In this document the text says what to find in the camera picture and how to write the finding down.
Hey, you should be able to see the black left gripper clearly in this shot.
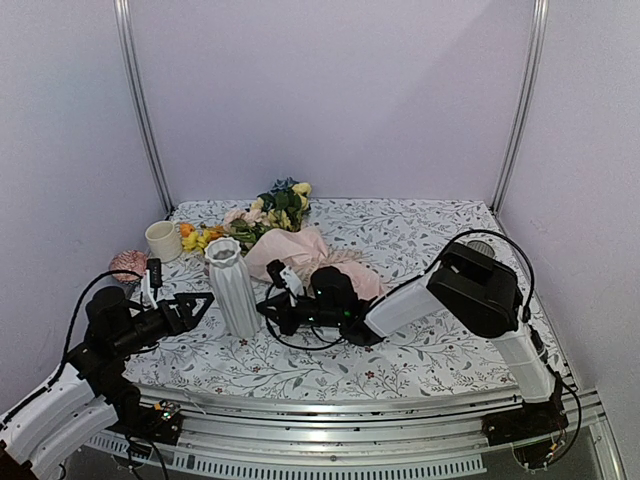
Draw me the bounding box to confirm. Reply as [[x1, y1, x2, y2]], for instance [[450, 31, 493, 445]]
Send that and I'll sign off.
[[113, 293, 216, 358]]

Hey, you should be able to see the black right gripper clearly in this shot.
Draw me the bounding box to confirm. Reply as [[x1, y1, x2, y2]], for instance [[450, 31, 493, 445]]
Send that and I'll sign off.
[[256, 292, 342, 337]]

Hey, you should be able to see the white ribbed ceramic vase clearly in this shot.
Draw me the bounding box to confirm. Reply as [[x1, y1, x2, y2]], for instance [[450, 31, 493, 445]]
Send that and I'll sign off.
[[204, 237, 260, 339]]

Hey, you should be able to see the pink wrapping paper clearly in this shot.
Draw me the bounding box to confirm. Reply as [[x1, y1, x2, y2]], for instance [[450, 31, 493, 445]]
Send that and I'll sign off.
[[245, 227, 385, 300]]

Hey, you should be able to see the cream printed ribbon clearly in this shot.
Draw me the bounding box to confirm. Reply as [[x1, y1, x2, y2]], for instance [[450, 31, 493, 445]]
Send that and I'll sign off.
[[298, 249, 365, 274]]

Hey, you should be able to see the artificial flower bouquet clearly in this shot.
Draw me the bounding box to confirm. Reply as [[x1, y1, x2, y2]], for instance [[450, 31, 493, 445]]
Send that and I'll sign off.
[[178, 177, 313, 254]]

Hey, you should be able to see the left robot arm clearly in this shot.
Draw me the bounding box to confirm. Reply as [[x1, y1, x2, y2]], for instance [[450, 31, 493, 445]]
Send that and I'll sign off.
[[1, 286, 214, 479]]

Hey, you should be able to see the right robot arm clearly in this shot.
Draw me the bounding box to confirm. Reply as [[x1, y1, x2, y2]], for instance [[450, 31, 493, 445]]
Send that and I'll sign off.
[[256, 242, 562, 436]]

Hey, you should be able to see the pink patterned small object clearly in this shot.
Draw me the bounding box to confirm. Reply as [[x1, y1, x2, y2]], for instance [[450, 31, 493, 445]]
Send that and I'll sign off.
[[109, 250, 148, 285]]

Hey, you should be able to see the cream ceramic mug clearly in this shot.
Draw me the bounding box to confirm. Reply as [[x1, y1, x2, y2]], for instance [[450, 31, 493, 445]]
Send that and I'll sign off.
[[145, 221, 182, 263]]

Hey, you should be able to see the red striped bowl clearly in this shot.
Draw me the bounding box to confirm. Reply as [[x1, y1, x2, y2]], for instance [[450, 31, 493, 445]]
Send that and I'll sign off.
[[466, 240, 496, 258]]

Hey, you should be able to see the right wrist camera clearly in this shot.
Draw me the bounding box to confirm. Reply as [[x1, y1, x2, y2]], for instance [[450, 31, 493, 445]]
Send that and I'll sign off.
[[266, 259, 304, 298]]

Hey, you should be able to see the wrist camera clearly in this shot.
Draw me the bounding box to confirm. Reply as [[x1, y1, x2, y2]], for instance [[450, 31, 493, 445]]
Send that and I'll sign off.
[[266, 259, 304, 298], [140, 258, 163, 310]]

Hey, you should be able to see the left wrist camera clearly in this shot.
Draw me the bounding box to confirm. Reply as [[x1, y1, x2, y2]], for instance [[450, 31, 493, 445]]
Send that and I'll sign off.
[[140, 258, 163, 310]]

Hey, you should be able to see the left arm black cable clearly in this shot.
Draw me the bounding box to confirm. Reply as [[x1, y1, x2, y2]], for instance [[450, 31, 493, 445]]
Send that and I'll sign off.
[[59, 269, 146, 371]]

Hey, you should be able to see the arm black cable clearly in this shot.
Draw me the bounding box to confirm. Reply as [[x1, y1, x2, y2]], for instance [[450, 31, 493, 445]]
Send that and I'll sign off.
[[264, 228, 584, 451], [59, 269, 146, 371]]

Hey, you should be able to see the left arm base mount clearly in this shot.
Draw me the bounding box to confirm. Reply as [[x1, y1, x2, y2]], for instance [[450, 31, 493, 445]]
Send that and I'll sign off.
[[108, 384, 184, 446]]

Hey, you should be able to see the aluminium front rail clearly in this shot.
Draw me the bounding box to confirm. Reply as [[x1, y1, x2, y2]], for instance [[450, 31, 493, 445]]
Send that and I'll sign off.
[[54, 384, 621, 480]]

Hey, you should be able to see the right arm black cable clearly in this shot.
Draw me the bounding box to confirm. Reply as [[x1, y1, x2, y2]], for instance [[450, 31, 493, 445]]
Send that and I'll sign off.
[[264, 228, 584, 451]]

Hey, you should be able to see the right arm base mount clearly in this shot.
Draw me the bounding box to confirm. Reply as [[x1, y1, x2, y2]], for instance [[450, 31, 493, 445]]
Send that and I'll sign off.
[[481, 392, 569, 446]]

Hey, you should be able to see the left aluminium frame post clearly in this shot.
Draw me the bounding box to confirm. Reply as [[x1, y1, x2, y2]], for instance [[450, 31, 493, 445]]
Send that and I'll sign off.
[[113, 0, 175, 216]]

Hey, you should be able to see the aluminium frame post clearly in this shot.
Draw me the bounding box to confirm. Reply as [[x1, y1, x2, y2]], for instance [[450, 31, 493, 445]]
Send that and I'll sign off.
[[113, 0, 175, 216], [490, 0, 549, 218]]

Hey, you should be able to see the right aluminium frame post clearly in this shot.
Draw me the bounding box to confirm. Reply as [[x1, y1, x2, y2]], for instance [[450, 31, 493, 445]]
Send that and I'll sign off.
[[490, 0, 549, 218]]

